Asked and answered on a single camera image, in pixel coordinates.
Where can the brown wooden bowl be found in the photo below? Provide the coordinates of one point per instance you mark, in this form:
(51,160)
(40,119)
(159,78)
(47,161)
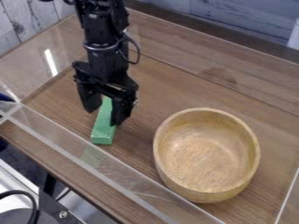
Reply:
(206,154)

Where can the black metal table leg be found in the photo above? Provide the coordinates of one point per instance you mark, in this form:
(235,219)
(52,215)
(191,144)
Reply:
(45,194)

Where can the green rectangular block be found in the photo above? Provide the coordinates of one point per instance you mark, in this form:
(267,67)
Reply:
(103,131)

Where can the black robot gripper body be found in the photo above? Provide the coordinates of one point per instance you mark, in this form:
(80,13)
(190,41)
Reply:
(107,69)

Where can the blue object at left edge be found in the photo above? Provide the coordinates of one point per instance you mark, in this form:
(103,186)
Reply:
(5,98)

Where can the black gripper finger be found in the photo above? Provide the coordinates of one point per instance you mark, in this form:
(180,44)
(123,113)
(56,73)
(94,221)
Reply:
(90,95)
(122,109)

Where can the clear acrylic tray wall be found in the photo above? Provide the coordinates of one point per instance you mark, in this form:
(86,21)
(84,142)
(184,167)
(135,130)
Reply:
(194,67)

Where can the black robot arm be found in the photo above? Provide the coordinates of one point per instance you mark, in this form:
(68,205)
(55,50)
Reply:
(103,20)

